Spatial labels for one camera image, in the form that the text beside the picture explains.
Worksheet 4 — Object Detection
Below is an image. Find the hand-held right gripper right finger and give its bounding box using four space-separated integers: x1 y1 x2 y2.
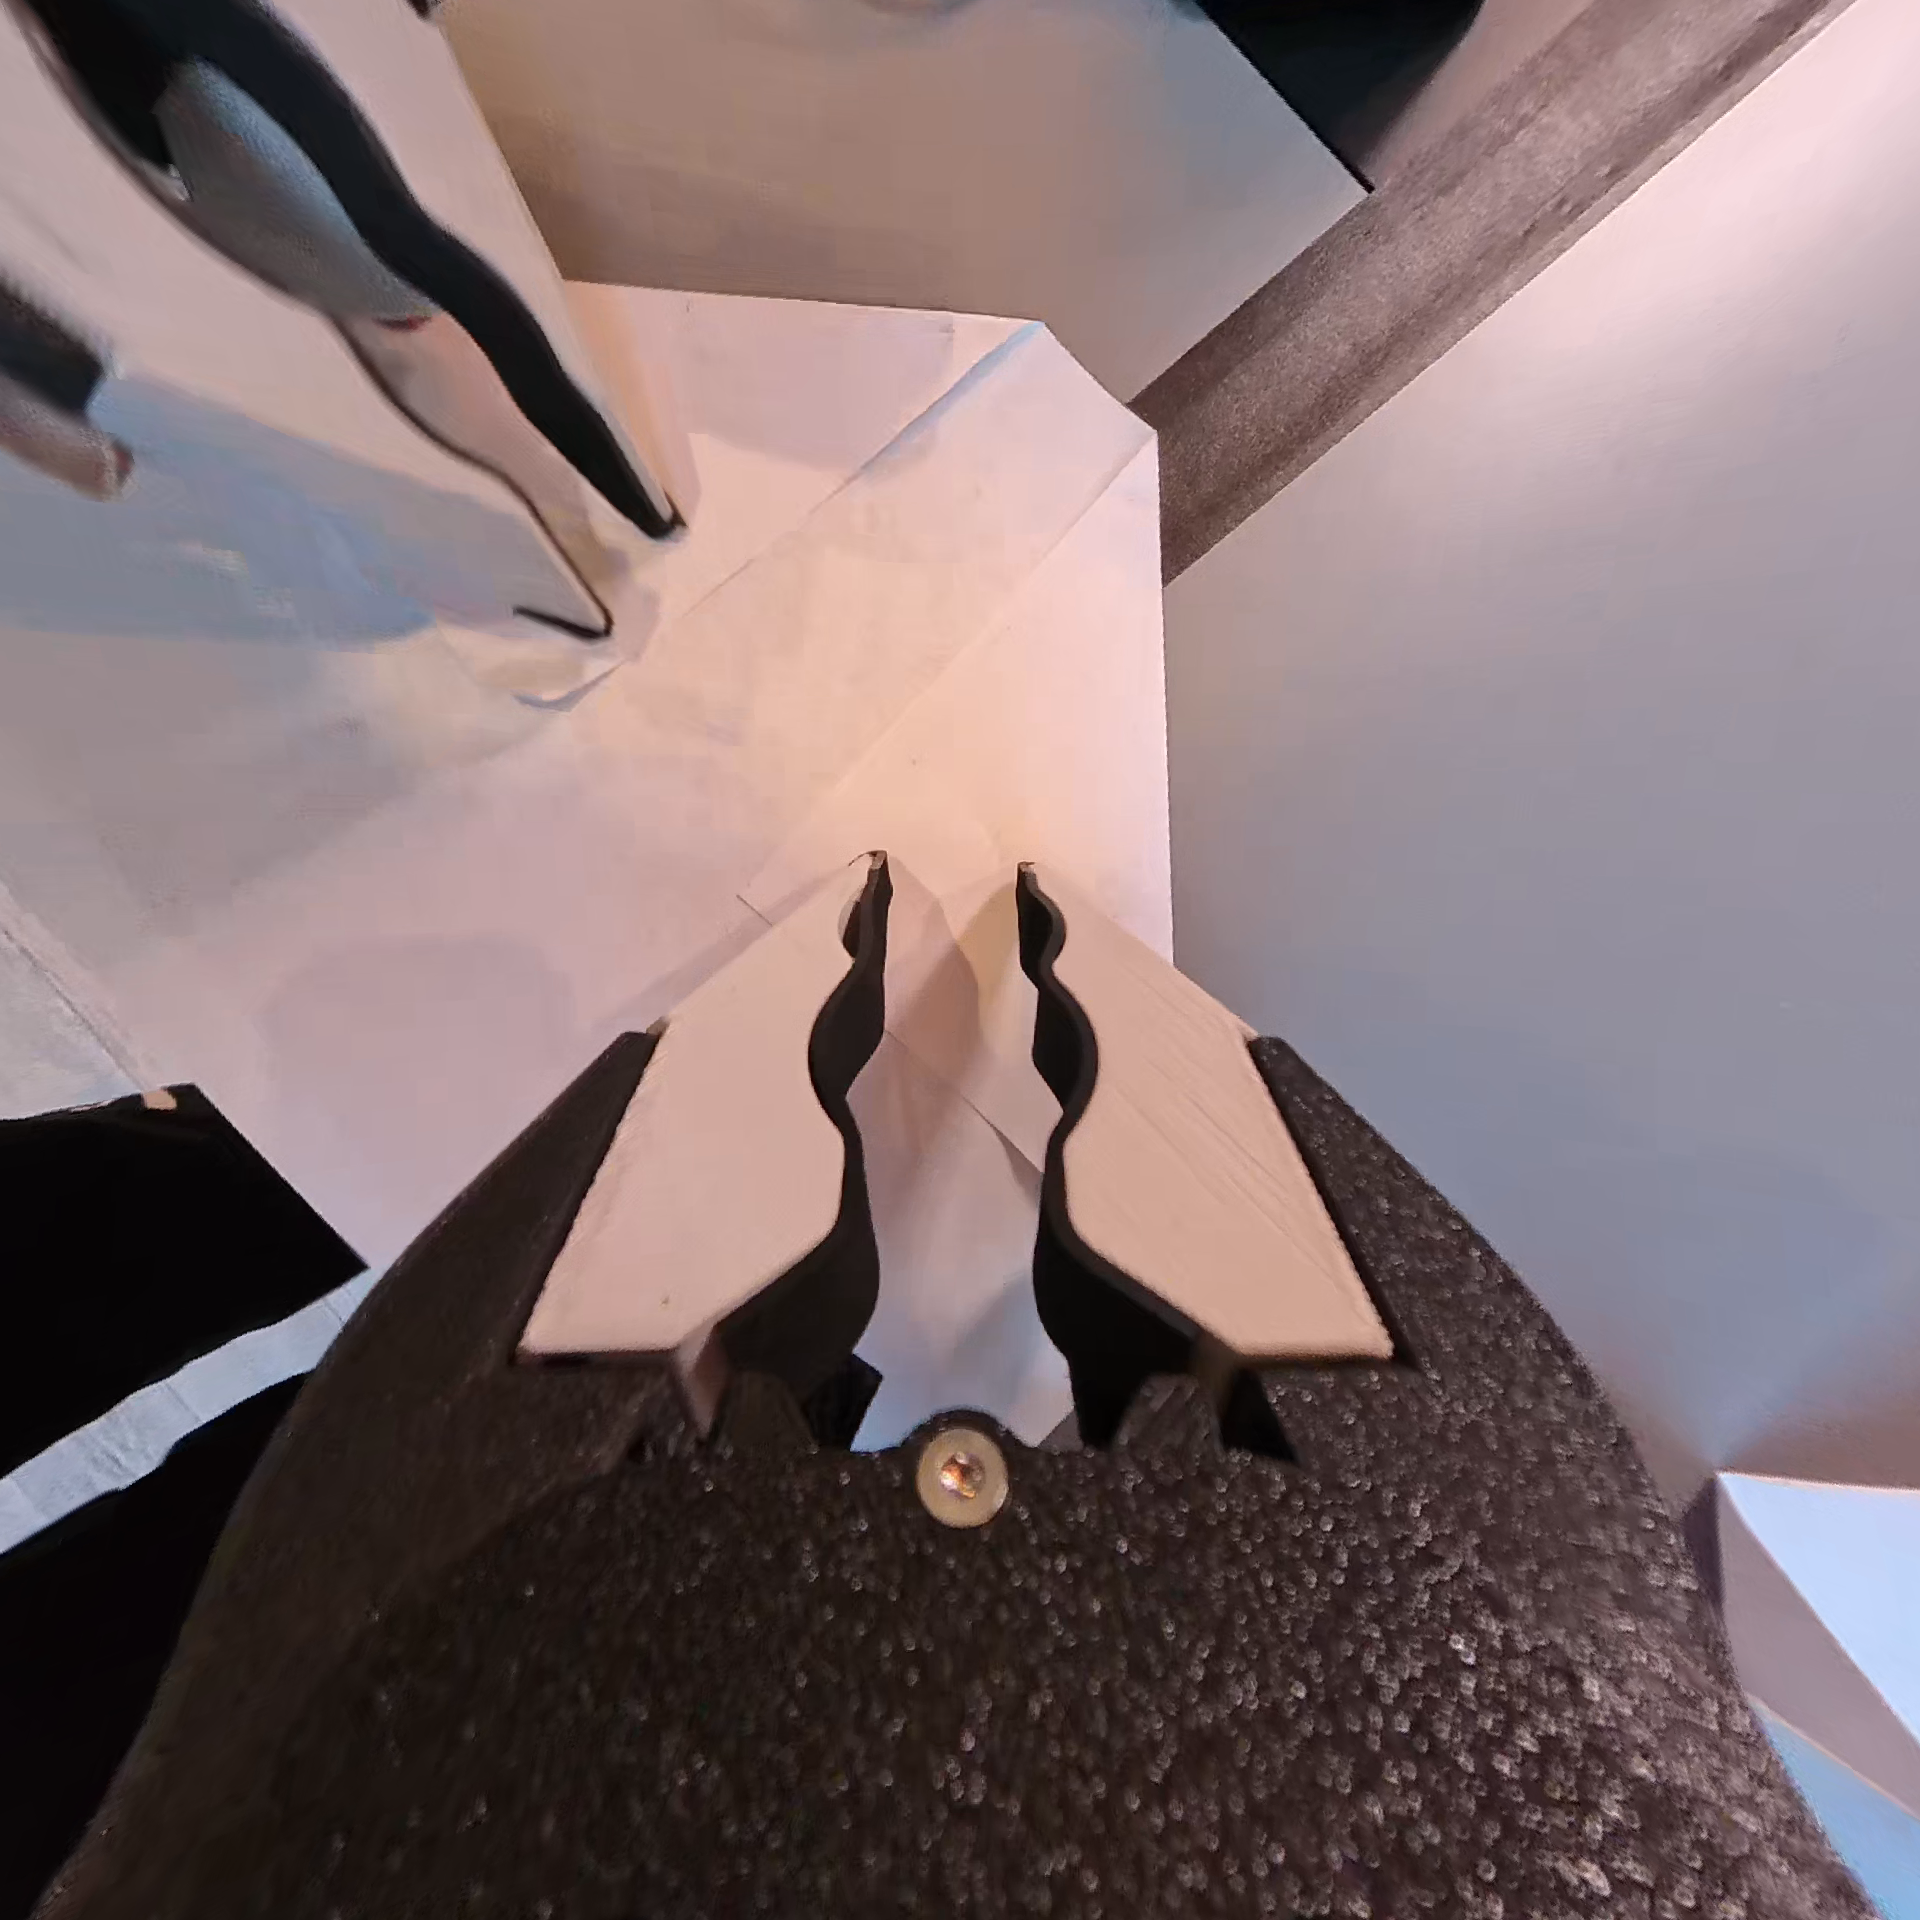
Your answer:
1016 863 1398 1449

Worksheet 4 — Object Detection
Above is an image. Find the white paper sheet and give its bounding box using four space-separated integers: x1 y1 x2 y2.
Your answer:
0 278 1178 1459

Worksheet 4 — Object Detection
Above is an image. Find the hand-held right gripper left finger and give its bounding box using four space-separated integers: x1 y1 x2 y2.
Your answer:
516 851 899 1433

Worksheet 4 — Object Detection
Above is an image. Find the white desk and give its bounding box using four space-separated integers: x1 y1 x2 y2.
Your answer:
444 0 1920 1518

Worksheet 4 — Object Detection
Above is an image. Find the person's black clothing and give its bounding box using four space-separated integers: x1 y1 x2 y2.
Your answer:
0 1084 370 1920

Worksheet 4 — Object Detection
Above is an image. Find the white paper airplane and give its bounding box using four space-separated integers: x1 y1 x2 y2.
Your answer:
1686 1472 1920 1824

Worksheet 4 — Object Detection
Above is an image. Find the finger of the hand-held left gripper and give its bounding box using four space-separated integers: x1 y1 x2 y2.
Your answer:
0 15 618 643
23 0 701 541

